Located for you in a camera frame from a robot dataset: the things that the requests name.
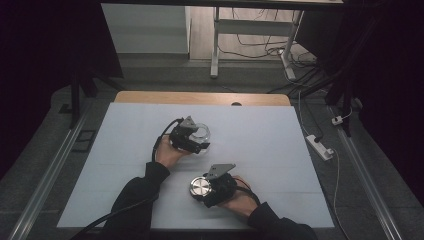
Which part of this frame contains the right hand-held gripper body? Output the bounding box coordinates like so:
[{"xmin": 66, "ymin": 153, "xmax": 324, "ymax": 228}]
[{"xmin": 199, "ymin": 162, "xmax": 239, "ymax": 209}]

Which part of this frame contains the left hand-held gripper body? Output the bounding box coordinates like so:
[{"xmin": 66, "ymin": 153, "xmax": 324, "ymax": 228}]
[{"xmin": 168, "ymin": 115, "xmax": 205, "ymax": 154}]

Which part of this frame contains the clear glass jar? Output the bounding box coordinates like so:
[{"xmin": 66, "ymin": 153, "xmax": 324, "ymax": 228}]
[{"xmin": 188, "ymin": 122, "xmax": 213, "ymax": 155}]

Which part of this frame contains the round metal jar lid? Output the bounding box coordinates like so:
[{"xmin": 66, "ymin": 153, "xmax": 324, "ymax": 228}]
[{"xmin": 189, "ymin": 176, "xmax": 213, "ymax": 198}]

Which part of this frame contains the person's left hand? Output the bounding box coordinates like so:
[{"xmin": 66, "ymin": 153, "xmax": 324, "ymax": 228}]
[{"xmin": 155, "ymin": 134, "xmax": 192, "ymax": 170}]

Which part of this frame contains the person's right hand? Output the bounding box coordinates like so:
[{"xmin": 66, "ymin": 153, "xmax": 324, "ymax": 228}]
[{"xmin": 216, "ymin": 175, "xmax": 260, "ymax": 220}]

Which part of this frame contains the wooden table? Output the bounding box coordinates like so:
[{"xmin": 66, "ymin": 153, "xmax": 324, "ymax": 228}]
[{"xmin": 113, "ymin": 90, "xmax": 292, "ymax": 107}]

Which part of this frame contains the pale blue table mat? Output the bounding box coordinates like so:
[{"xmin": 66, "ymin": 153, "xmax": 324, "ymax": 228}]
[{"xmin": 57, "ymin": 102, "xmax": 336, "ymax": 230}]

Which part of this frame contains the white power strip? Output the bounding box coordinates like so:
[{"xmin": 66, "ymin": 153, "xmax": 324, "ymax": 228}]
[{"xmin": 305, "ymin": 134, "xmax": 335, "ymax": 162}]

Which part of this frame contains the black tripod stand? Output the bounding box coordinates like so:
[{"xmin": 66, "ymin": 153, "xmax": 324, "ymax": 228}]
[{"xmin": 59, "ymin": 64, "xmax": 127, "ymax": 130}]

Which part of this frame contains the grey cabinet panel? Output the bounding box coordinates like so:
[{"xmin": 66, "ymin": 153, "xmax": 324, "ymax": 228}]
[{"xmin": 101, "ymin": 3, "xmax": 192, "ymax": 55}]

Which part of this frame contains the black metal stand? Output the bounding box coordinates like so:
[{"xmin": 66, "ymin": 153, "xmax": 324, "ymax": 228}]
[{"xmin": 289, "ymin": 63, "xmax": 356, "ymax": 138}]

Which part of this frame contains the dark curtain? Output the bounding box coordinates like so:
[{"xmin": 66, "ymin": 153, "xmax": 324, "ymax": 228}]
[
  {"xmin": 295, "ymin": 0, "xmax": 424, "ymax": 208},
  {"xmin": 0, "ymin": 0, "xmax": 125, "ymax": 181}
]

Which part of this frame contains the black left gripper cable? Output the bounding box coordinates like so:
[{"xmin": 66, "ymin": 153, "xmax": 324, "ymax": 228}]
[{"xmin": 69, "ymin": 116, "xmax": 185, "ymax": 240}]

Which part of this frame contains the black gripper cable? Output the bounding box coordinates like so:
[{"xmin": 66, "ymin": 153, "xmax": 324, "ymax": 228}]
[
  {"xmin": 69, "ymin": 116, "xmax": 185, "ymax": 240},
  {"xmin": 232, "ymin": 177, "xmax": 262, "ymax": 207}
]

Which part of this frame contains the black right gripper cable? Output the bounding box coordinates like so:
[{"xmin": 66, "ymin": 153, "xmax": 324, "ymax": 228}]
[{"xmin": 232, "ymin": 177, "xmax": 262, "ymax": 207}]

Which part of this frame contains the black rectangular floor frame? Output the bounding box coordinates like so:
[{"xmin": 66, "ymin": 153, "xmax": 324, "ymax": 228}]
[{"xmin": 71, "ymin": 129, "xmax": 98, "ymax": 154}]

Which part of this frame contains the thin white cable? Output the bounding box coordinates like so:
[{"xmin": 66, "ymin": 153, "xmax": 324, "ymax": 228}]
[{"xmin": 297, "ymin": 89, "xmax": 352, "ymax": 240}]

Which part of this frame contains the tangle of black floor cables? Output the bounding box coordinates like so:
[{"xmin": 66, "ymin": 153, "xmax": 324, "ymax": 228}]
[{"xmin": 218, "ymin": 7, "xmax": 331, "ymax": 98}]

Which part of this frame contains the white desk frame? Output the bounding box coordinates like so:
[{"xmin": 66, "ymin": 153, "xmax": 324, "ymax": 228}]
[{"xmin": 209, "ymin": 6, "xmax": 305, "ymax": 81}]

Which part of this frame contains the aluminium floor rail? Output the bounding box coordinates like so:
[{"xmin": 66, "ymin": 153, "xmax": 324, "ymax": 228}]
[
  {"xmin": 7, "ymin": 109, "xmax": 92, "ymax": 240},
  {"xmin": 328, "ymin": 105, "xmax": 404, "ymax": 240}
]

